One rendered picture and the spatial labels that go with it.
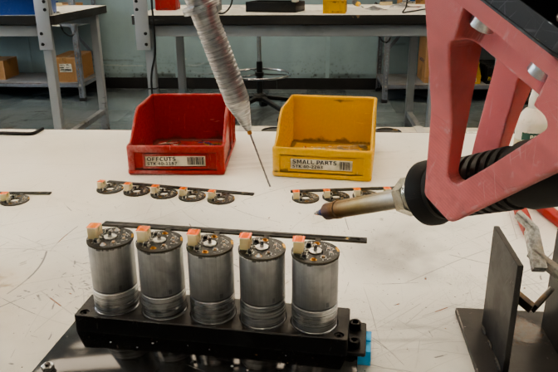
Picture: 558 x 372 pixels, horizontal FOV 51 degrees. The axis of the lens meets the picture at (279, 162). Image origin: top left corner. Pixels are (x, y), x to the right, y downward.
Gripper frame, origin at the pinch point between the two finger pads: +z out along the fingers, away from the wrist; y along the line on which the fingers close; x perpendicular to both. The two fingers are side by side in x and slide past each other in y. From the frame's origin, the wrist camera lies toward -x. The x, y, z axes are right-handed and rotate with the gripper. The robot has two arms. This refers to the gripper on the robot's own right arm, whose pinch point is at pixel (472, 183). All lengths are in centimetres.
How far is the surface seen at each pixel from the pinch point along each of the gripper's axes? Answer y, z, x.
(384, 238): -14.0, 19.5, -8.5
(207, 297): 4.0, 14.0, -6.3
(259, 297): 2.1, 12.9, -4.7
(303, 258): 0.3, 10.3, -4.7
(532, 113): -37.4, 15.7, -13.9
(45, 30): -53, 144, -220
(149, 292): 6.3, 15.2, -8.4
